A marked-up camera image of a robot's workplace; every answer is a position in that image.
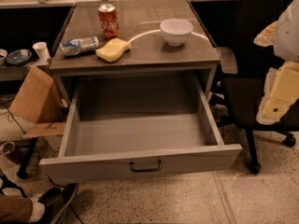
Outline yellow sponge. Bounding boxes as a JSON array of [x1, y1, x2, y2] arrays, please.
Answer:
[[95, 38, 131, 63]]

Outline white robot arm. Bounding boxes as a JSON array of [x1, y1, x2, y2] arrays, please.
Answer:
[[254, 0, 299, 125]]

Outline open grey top drawer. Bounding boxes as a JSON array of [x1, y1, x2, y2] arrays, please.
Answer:
[[40, 74, 241, 183]]

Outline grey cabinet with glass top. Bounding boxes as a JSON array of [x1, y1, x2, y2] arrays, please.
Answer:
[[50, 0, 220, 93]]

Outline black office chair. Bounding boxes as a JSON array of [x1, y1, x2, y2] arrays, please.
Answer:
[[218, 0, 299, 174]]

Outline red soda can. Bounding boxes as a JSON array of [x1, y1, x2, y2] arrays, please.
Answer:
[[98, 4, 119, 38]]

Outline crumpled blue white chip bag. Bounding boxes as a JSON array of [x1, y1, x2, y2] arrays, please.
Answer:
[[60, 36, 100, 57]]

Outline white paper cup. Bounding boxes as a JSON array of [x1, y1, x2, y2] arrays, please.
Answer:
[[33, 42, 50, 61]]

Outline brown cardboard box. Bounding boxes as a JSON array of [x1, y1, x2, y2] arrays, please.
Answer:
[[9, 66, 65, 138]]

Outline black sneaker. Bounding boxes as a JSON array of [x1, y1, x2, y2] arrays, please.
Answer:
[[36, 183, 78, 224]]

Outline dark blue bowl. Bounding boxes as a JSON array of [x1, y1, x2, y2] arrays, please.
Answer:
[[6, 49, 32, 66]]

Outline brown glass jar on floor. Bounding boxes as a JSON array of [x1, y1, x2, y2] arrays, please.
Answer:
[[0, 142, 23, 164]]

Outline grey side shelf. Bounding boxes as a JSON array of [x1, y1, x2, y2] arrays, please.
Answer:
[[0, 60, 50, 81]]

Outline white sock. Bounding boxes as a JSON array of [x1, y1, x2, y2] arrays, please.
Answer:
[[28, 197, 46, 223]]

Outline black stool leg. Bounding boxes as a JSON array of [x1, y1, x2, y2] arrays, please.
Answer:
[[17, 138, 37, 179]]

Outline white bowl at left edge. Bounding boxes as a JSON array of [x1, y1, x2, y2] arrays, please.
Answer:
[[0, 49, 7, 66]]

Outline brown trouser leg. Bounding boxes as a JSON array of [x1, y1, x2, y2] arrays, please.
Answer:
[[0, 195, 33, 224]]

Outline black drawer handle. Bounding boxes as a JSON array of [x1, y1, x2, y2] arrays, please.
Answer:
[[129, 161, 162, 173]]

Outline black floor cable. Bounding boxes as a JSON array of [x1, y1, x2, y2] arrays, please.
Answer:
[[0, 97, 27, 134]]

